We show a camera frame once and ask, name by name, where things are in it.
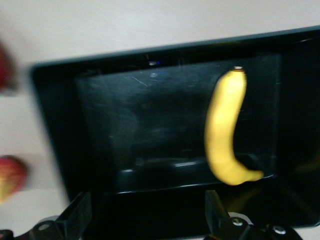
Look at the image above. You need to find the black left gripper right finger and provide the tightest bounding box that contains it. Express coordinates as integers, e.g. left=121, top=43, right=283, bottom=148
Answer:
left=204, top=189, right=263, bottom=240

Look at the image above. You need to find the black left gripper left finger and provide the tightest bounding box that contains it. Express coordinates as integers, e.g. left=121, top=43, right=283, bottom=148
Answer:
left=24, top=191, right=92, bottom=240

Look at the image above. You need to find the red yellow apple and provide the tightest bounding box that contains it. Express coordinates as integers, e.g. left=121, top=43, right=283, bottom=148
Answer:
left=0, top=154, right=28, bottom=203

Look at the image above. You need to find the yellow banana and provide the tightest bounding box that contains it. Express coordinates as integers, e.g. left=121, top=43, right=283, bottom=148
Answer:
left=204, top=66, right=265, bottom=186

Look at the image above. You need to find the black plastic box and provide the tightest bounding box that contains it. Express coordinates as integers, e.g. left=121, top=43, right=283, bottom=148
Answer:
left=29, top=24, right=320, bottom=240

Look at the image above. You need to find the red yellow mango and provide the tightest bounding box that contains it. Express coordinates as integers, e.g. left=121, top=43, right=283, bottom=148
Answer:
left=0, top=37, right=20, bottom=97

